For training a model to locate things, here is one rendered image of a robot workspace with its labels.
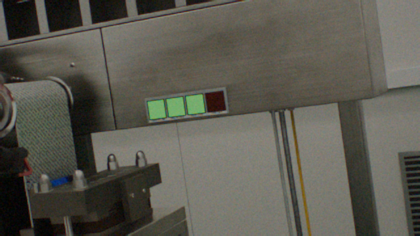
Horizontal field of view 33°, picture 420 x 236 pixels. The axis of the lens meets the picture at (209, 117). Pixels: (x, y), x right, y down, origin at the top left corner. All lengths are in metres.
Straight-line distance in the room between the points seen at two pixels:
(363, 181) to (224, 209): 2.60
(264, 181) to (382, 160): 0.74
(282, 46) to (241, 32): 0.12
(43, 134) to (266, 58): 0.62
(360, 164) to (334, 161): 2.27
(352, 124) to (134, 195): 0.63
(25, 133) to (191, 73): 0.47
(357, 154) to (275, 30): 0.42
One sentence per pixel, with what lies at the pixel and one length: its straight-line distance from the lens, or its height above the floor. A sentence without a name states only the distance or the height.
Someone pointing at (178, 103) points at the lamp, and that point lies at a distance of 1.95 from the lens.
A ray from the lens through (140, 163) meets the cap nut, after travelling 2.01.
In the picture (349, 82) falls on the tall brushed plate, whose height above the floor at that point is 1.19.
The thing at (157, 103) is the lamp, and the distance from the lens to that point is 1.97.
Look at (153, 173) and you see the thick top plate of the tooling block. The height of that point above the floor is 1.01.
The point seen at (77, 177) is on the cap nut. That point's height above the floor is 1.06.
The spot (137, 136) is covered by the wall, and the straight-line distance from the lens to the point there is 4.70.
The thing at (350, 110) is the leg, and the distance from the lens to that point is 1.97.
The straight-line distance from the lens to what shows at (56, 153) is 1.96.
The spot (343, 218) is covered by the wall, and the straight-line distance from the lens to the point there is 4.31.
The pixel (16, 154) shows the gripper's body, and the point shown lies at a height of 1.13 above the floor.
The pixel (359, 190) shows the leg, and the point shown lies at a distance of 2.00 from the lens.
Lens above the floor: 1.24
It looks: 3 degrees down
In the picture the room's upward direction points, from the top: 8 degrees counter-clockwise
